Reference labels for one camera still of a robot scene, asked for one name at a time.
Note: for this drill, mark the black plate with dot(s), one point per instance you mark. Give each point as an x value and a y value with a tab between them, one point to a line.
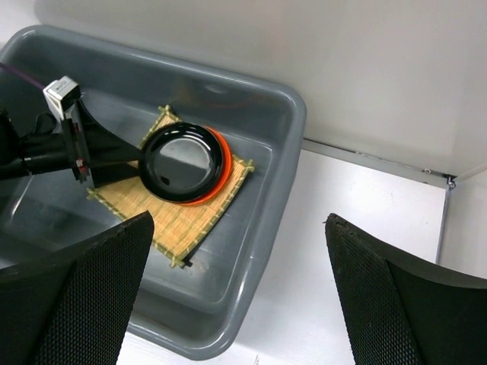
181	162

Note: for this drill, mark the bamboo mat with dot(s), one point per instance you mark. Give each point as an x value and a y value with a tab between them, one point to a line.
178	229

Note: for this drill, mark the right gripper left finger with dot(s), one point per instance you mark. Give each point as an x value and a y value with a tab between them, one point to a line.
73	306

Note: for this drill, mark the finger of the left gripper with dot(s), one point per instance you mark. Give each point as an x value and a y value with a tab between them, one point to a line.
103	147
105	173

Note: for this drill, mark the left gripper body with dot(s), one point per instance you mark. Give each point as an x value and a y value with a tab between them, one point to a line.
43	150

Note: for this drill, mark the orange plastic plate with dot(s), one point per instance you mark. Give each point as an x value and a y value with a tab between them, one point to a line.
225	173

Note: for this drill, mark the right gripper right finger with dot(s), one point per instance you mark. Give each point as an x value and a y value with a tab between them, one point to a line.
400	309

